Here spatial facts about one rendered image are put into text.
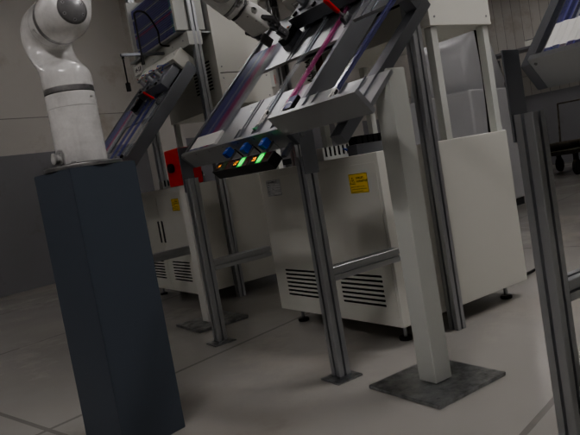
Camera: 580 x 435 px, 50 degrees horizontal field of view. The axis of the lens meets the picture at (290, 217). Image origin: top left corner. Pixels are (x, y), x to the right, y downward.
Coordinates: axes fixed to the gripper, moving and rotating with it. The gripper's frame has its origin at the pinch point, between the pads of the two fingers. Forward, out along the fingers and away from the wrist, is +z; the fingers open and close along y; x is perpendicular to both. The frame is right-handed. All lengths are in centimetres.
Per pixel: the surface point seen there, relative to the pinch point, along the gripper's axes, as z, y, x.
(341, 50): 11.4, -21.0, 3.3
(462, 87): 219, 150, -156
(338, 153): 43.1, 9.9, 16.4
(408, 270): 38, -48, 61
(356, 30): 13.7, -21.0, -5.5
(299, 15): 8.5, 10.2, -18.9
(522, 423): 51, -80, 89
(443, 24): 45, -21, -30
